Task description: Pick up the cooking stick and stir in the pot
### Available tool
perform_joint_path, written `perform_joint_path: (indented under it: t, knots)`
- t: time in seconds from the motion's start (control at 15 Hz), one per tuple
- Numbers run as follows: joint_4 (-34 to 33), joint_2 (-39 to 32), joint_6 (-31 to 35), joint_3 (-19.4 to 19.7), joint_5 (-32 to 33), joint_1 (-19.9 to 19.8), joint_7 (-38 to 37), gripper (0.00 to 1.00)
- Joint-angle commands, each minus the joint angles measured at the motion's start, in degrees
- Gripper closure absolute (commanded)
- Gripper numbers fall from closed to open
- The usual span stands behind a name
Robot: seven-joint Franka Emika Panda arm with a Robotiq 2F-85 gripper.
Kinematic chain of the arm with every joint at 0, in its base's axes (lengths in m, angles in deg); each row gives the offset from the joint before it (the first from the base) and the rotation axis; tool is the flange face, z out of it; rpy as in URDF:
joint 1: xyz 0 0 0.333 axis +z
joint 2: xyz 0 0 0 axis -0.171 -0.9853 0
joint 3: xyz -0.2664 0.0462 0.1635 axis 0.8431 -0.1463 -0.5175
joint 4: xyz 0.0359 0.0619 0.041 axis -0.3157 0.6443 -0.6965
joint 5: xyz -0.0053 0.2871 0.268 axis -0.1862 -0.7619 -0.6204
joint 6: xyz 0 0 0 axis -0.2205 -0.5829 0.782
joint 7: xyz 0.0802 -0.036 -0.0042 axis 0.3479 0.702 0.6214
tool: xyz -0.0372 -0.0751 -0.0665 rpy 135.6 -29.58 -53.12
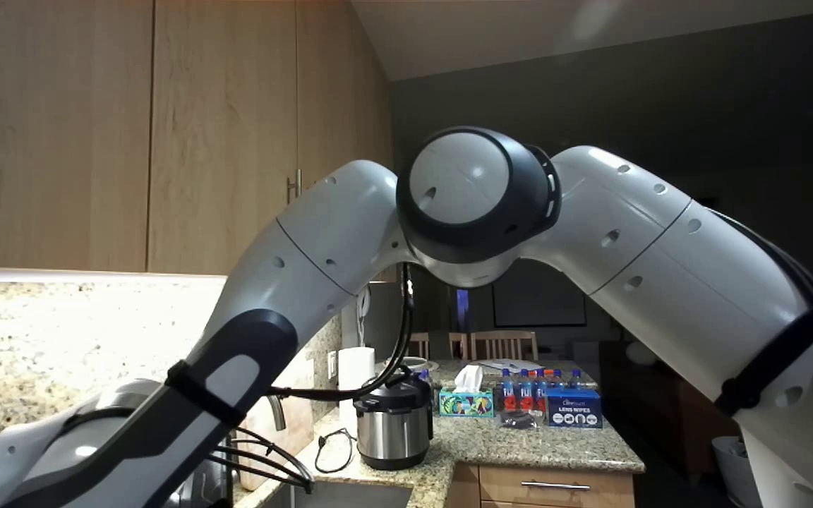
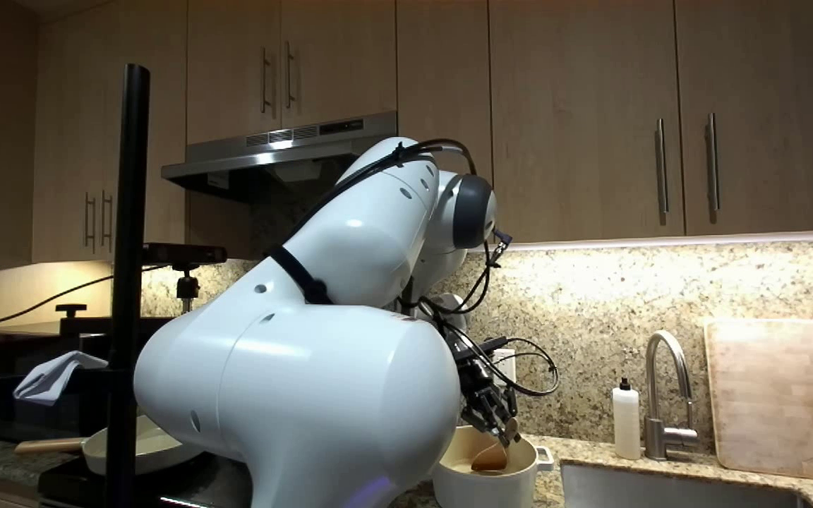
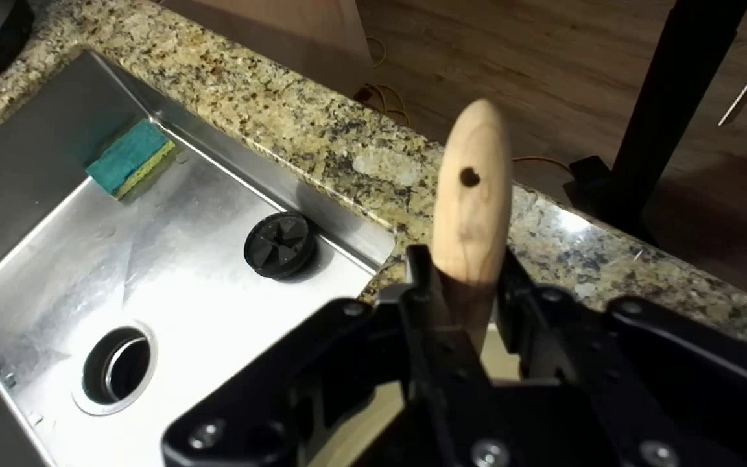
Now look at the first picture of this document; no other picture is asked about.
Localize blue glowing small device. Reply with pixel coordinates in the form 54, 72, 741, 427
451, 286, 478, 321

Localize wooden dining chair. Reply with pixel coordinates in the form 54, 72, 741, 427
445, 331, 472, 364
403, 331, 435, 361
469, 327, 542, 364

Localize white paper towel roll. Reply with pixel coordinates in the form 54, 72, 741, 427
334, 344, 377, 438

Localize teal tissue box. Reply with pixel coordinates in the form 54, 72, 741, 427
435, 364, 499, 420

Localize steel pressure cooker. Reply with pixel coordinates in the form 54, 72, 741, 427
349, 361, 438, 474

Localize red drink bottles pack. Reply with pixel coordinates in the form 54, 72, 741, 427
496, 364, 559, 433

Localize blue printed box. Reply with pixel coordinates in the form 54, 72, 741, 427
545, 369, 606, 433

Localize stainless steel sink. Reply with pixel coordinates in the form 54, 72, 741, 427
233, 474, 430, 508

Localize wooden cabinet drawers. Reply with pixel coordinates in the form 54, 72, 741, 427
442, 460, 638, 508

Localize round white pillow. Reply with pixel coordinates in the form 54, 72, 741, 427
624, 338, 660, 369

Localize dark sofa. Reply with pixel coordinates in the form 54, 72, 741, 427
602, 321, 740, 482

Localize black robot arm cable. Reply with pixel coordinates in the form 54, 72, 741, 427
207, 262, 418, 498

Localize grey wall picture frame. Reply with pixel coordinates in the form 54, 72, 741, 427
487, 256, 589, 331

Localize black cooker power cable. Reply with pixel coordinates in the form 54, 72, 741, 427
311, 427, 358, 476

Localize steel drawer handle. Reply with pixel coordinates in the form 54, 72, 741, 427
518, 481, 592, 493

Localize wooden upper wall cabinets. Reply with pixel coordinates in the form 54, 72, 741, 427
0, 0, 400, 287

